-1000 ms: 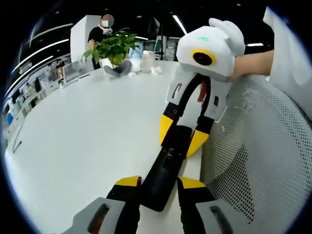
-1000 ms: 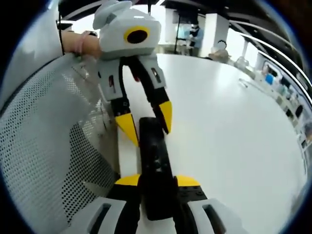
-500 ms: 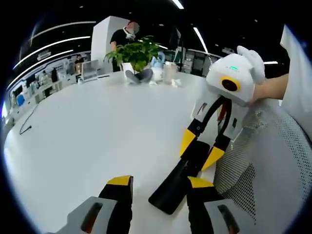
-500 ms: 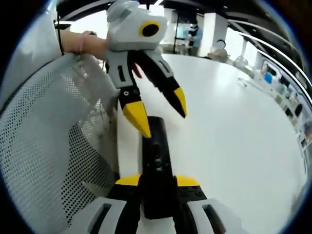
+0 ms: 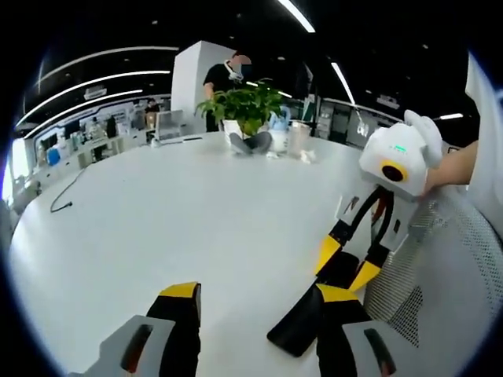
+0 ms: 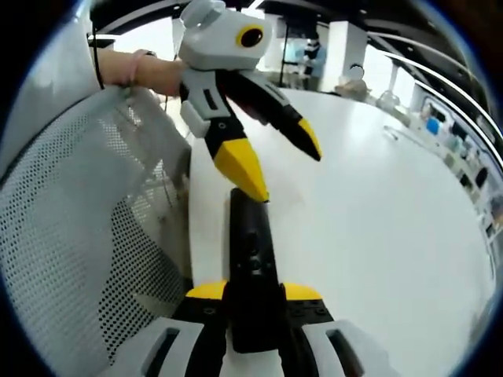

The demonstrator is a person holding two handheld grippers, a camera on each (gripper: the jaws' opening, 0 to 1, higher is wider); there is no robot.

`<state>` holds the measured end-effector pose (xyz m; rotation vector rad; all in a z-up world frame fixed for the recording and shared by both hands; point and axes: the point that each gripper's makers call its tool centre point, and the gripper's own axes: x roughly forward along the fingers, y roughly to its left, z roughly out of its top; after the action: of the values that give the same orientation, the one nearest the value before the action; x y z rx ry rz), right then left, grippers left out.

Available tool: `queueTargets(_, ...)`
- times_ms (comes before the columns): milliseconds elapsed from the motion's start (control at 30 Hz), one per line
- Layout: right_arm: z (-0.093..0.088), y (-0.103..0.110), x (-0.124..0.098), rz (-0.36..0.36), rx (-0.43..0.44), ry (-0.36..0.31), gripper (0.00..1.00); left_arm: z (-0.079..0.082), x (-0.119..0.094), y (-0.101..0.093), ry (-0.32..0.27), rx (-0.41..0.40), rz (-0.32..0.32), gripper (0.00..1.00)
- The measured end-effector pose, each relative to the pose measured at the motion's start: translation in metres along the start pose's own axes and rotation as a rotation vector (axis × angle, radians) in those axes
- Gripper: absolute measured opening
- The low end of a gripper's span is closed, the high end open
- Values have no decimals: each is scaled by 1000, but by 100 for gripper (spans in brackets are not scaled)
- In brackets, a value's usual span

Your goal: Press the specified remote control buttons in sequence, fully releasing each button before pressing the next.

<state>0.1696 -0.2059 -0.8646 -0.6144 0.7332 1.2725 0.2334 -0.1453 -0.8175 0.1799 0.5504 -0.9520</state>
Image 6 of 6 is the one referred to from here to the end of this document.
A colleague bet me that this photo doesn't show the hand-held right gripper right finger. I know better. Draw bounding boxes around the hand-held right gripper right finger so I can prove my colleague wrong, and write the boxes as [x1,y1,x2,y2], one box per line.
[274,281,399,377]

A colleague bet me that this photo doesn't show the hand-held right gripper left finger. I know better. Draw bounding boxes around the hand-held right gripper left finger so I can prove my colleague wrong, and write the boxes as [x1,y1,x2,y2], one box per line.
[102,280,233,377]

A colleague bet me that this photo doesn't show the black remote control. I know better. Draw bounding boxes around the black remote control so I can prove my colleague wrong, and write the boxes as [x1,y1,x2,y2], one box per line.
[226,187,285,354]

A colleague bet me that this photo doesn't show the person's left hand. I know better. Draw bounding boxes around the person's left hand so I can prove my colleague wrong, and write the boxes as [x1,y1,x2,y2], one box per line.
[135,50,186,97]

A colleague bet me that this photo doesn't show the black floor stand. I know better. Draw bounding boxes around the black floor stand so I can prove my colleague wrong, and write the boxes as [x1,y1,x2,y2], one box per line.
[279,21,292,86]

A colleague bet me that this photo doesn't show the white pillar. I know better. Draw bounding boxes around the white pillar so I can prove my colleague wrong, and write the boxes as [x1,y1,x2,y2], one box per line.
[320,21,369,94]

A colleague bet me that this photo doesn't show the white perforated mesh basket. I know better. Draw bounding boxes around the white perforated mesh basket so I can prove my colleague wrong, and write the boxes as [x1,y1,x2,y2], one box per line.
[0,84,197,377]

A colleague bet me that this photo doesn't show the person's white clothing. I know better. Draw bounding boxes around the person's white clothing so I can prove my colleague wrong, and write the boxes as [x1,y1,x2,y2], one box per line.
[0,11,104,178]

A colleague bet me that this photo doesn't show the thin black cable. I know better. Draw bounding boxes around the thin black cable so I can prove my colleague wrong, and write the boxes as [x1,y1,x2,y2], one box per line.
[86,7,106,90]

